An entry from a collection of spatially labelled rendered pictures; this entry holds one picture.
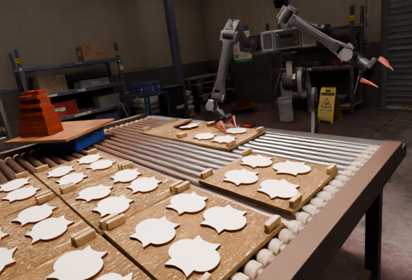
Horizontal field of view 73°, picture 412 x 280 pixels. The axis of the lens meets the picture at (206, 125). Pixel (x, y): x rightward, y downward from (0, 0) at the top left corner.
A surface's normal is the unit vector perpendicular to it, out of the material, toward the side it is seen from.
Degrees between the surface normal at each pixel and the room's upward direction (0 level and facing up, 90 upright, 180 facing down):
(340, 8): 90
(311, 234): 0
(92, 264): 0
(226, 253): 0
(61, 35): 90
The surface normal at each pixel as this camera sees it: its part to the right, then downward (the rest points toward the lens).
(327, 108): -0.79, 0.02
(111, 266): -0.13, -0.96
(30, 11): 0.67, 0.10
